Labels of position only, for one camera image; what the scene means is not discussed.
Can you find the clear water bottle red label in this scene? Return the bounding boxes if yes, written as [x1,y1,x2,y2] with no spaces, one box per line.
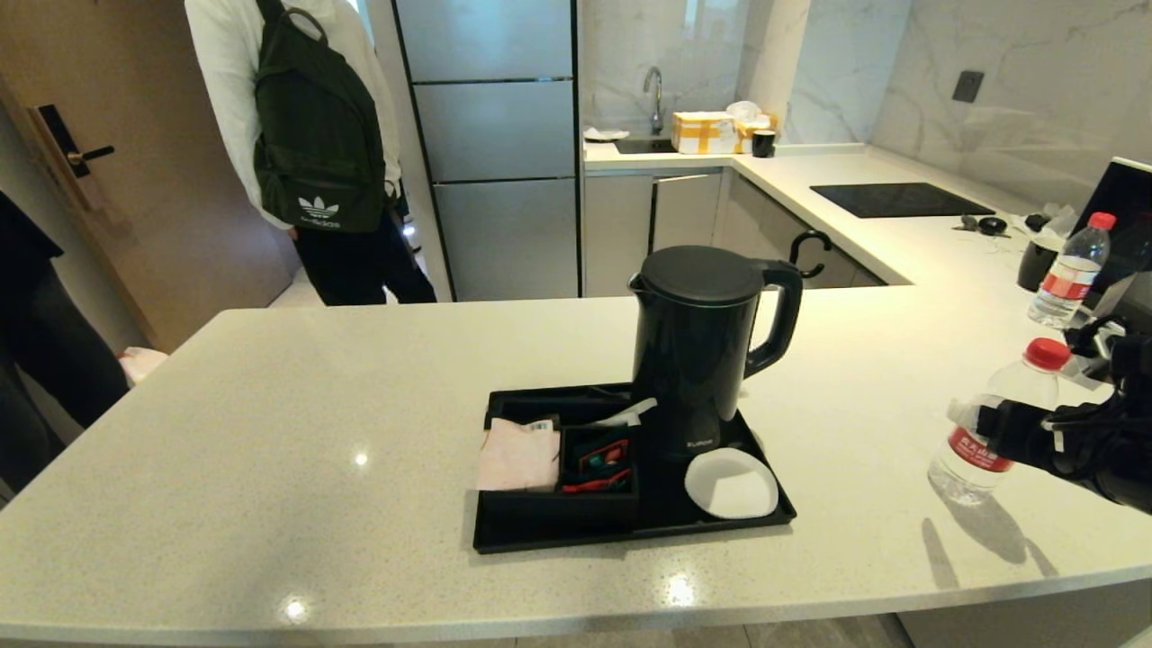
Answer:
[927,337,1073,508]
[1027,211,1119,330]

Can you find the black electric kettle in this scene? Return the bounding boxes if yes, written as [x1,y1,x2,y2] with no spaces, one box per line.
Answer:
[627,245,805,463]

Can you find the clear acrylic sign holder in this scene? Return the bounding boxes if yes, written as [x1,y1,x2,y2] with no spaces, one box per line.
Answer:
[1071,270,1152,338]

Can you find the black monitor screen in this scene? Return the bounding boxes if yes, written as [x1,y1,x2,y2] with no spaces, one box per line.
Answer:
[1069,157,1152,302]

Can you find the black induction cooktop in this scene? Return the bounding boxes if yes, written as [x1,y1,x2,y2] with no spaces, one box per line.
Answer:
[809,182,997,221]

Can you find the black curved hook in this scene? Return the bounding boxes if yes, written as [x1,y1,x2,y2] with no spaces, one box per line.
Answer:
[788,229,834,281]

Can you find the white round saucer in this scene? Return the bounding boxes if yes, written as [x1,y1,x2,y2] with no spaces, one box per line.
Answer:
[684,447,780,521]

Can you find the black serving tray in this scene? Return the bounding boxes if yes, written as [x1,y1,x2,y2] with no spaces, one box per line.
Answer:
[472,382,798,555]

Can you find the white sachet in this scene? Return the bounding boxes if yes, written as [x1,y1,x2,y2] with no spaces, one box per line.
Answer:
[589,398,659,429]

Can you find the grey kitchen cabinet unit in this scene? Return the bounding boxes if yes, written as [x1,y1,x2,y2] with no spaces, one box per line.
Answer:
[582,164,912,299]

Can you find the white plastic bag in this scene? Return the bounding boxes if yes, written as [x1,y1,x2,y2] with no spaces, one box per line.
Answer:
[725,100,780,154]

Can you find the cardboard box yellow tape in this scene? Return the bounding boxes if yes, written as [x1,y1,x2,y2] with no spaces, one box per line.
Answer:
[670,111,742,156]

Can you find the black organizer box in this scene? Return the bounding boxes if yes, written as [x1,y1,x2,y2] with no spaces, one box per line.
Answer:
[477,396,643,534]

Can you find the chrome kitchen faucet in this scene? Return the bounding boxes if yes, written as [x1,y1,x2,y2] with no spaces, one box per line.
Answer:
[642,66,666,137]

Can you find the pink napkin pack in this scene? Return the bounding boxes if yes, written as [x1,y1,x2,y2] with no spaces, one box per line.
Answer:
[475,418,562,494]

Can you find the steel refrigerator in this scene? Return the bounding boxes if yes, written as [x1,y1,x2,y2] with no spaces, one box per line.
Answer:
[392,0,582,303]

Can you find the dark green backpack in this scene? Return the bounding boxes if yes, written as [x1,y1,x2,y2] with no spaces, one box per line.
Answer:
[253,0,389,234]

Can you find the person in white jacket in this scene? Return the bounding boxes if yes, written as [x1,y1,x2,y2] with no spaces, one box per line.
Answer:
[184,0,438,307]

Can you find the pink plastic bag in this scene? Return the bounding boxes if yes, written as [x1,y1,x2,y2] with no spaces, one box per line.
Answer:
[117,346,170,387]

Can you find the brown wooden door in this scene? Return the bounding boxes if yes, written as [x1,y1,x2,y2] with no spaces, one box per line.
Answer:
[0,0,303,354]

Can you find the black door lock handle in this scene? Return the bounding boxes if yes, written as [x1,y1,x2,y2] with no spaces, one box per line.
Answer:
[28,103,117,213]

